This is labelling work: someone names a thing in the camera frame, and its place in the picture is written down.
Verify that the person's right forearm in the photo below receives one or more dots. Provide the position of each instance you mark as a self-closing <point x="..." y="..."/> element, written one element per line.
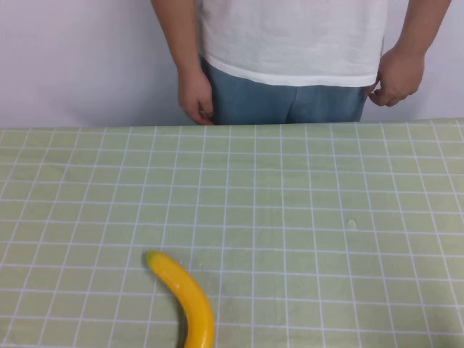
<point x="174" y="32"/>

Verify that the green checked tablecloth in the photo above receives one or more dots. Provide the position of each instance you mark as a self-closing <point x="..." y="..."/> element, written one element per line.
<point x="290" y="217"/>

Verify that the person's left forearm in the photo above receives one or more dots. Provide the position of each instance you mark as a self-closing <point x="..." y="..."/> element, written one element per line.
<point x="413" y="25"/>

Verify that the person's left hand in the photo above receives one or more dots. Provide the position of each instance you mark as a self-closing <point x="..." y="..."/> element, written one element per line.
<point x="398" y="78"/>

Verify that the blue trousers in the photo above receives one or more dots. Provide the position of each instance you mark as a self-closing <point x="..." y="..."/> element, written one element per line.
<point x="261" y="103"/>

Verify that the white t-shirt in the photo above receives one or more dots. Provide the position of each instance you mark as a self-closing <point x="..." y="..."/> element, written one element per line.
<point x="290" y="36"/>

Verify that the yellow plastic banana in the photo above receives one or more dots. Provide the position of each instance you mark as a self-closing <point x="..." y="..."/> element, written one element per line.
<point x="189" y="287"/>

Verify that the person's right hand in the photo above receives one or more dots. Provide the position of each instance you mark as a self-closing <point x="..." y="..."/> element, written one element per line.
<point x="192" y="94"/>

